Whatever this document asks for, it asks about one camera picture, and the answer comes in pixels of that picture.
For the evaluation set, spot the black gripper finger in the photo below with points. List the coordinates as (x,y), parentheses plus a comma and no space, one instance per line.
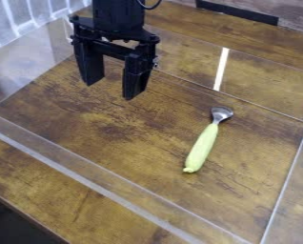
(137,68)
(89,62)

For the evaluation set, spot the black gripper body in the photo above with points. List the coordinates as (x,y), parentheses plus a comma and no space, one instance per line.
(113,32)

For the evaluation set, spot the black bar on table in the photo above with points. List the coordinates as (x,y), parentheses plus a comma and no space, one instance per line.
(236,12)

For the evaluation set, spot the clear acrylic enclosure wall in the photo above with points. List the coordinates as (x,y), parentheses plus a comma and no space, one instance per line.
(90,163)

